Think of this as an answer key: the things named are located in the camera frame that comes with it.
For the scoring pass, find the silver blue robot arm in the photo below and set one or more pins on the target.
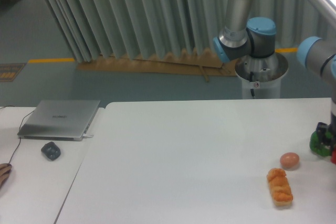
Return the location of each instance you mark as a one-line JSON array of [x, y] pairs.
[[255, 37]]

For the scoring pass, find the brown egg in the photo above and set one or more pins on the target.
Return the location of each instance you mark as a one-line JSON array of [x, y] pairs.
[[289, 160]]

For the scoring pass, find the green bell pepper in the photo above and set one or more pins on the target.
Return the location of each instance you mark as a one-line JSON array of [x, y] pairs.
[[313, 146]]

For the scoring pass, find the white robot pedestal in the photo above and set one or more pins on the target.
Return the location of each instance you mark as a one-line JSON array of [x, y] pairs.
[[261, 78]]

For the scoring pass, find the pale green pleated curtain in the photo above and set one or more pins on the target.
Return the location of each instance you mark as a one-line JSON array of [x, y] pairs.
[[140, 29]]

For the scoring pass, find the silver laptop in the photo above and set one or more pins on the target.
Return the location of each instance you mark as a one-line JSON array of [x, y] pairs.
[[65, 120]]

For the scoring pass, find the person's hand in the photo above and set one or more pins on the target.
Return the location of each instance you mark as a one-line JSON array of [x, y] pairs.
[[5, 170]]

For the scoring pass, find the red bell pepper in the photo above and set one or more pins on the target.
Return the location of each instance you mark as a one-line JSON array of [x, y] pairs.
[[333, 156]]

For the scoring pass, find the brown cardboard sheet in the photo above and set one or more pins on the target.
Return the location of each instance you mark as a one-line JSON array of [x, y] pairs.
[[206, 64]]

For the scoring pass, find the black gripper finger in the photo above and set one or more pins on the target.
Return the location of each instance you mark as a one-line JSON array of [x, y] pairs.
[[321, 131]]

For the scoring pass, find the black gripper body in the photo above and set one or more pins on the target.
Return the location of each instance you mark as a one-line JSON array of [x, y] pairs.
[[333, 134]]

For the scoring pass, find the black small gadget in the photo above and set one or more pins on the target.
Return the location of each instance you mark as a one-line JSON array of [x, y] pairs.
[[51, 151]]

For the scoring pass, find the orange bread loaf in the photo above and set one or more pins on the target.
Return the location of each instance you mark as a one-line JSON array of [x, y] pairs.
[[279, 187]]

